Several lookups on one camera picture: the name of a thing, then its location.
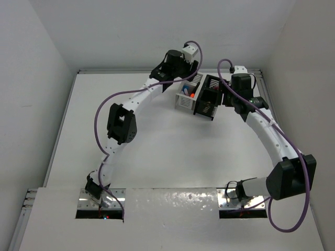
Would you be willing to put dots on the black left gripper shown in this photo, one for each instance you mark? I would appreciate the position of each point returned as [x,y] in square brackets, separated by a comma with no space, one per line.
[190,67]

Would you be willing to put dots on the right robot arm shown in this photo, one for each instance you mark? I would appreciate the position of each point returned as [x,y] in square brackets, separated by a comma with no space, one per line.
[293,172]

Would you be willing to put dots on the white slotted organizer container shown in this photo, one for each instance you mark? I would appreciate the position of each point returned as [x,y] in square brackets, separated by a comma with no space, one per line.
[186,102]

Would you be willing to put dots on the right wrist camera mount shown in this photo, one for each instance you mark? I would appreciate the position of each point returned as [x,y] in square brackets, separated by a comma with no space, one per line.
[238,70]

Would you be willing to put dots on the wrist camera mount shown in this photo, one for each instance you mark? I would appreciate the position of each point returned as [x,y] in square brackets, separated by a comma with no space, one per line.
[238,70]
[189,52]

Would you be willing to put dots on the white front panel board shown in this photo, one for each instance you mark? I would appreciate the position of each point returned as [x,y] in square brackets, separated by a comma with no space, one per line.
[156,219]

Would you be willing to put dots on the black slotted organizer container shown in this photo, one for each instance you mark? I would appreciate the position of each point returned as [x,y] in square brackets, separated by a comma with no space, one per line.
[209,99]

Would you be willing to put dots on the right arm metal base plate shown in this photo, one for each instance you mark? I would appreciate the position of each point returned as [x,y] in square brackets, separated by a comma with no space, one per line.
[227,201]

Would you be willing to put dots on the blue and black highlighter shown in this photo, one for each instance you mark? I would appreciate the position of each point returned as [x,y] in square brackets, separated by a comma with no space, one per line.
[185,87]

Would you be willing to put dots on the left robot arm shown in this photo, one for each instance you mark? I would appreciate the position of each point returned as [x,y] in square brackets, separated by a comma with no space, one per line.
[121,130]

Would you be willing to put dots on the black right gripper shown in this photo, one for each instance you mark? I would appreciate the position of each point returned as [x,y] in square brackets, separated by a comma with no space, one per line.
[225,101]

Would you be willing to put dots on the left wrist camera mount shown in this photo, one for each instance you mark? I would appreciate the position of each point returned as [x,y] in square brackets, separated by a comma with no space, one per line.
[189,52]

